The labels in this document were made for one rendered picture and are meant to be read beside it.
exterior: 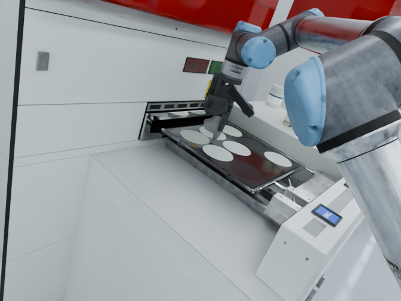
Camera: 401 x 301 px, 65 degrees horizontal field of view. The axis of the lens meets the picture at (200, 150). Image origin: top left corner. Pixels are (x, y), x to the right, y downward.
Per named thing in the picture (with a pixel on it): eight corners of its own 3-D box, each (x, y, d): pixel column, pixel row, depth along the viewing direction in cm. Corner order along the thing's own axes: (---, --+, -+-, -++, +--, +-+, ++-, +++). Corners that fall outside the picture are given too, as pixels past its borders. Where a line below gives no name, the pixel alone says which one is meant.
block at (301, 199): (281, 196, 88) (286, 187, 87) (286, 193, 91) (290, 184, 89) (307, 212, 84) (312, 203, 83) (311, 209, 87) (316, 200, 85)
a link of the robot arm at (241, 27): (242, 21, 82) (233, 18, 89) (228, 62, 86) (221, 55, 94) (268, 30, 84) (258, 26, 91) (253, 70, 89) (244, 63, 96)
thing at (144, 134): (138, 138, 99) (144, 111, 95) (218, 127, 133) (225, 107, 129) (141, 141, 98) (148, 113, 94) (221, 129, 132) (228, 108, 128)
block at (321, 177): (311, 178, 107) (315, 171, 105) (315, 175, 109) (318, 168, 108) (333, 190, 103) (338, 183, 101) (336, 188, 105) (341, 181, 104)
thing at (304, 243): (253, 275, 65) (281, 223, 60) (332, 203, 108) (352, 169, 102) (292, 307, 61) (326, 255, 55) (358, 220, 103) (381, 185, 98)
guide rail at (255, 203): (164, 146, 107) (167, 138, 106) (169, 145, 108) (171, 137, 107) (291, 237, 82) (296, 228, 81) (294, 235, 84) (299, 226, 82)
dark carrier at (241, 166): (165, 130, 100) (166, 129, 99) (225, 122, 126) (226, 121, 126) (252, 189, 83) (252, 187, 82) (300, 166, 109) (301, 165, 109)
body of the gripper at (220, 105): (202, 105, 101) (215, 68, 96) (227, 113, 102) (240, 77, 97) (203, 112, 94) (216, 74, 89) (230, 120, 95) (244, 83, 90)
